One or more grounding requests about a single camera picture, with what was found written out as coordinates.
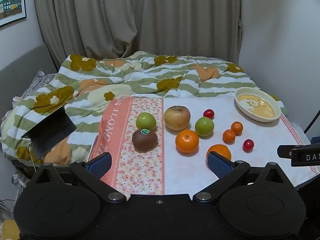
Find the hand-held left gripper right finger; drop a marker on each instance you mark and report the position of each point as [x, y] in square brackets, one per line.
[219, 166]

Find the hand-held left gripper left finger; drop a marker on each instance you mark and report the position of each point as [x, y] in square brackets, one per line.
[100, 165]

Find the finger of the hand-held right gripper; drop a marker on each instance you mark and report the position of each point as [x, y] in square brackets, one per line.
[283, 152]

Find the large orange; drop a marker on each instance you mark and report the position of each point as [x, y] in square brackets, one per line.
[221, 150]
[187, 141]

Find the small tangerine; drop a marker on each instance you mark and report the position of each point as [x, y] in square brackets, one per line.
[229, 135]
[236, 127]

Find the brown kiwi with green sticker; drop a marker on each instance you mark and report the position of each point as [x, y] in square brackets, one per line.
[145, 141]

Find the cream bowl with cartoon print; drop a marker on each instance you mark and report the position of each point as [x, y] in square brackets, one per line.
[257, 105]

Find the green round fruit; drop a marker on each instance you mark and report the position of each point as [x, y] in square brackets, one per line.
[146, 121]
[204, 126]

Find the yellow-red apple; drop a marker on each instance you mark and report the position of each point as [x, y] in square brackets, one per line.
[177, 118]

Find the pink and white floral towel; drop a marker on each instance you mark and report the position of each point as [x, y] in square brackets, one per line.
[260, 160]

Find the red cherry tomato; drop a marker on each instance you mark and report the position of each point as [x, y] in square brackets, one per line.
[208, 113]
[248, 145]

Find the black laptop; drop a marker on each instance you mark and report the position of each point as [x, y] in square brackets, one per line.
[50, 132]

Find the green striped floral blanket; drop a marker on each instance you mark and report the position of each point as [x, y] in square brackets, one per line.
[140, 80]

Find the grey patterned bed sheet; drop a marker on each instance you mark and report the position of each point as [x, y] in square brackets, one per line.
[41, 81]

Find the grey padded headboard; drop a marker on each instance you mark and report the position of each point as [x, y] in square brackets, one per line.
[22, 60]

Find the beige curtain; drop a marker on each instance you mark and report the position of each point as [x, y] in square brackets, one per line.
[125, 17]

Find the framed wall poster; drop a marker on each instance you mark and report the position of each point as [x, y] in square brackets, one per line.
[11, 1]

